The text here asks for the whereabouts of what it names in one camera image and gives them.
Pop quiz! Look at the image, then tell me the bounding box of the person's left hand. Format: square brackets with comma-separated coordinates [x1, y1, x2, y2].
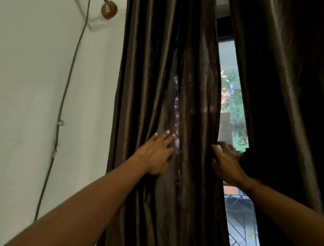
[133, 130, 176, 177]

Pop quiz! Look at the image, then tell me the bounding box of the person's right hand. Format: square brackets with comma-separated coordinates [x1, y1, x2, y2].
[211, 142, 250, 188]

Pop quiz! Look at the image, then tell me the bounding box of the dark brown satin curtain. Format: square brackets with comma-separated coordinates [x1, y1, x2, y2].
[97, 0, 230, 246]
[229, 0, 324, 246]

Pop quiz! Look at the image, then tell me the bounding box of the person's right forearm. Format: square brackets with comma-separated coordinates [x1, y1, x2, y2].
[242, 178, 324, 246]

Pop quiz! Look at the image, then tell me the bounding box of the person's left forearm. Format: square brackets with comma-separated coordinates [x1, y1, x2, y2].
[4, 154, 148, 246]

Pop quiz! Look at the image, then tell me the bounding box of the round wooden holdback knob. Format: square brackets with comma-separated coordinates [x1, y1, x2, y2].
[101, 0, 118, 20]

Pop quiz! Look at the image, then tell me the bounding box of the grey wall cable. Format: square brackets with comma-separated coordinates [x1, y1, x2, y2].
[34, 0, 91, 222]

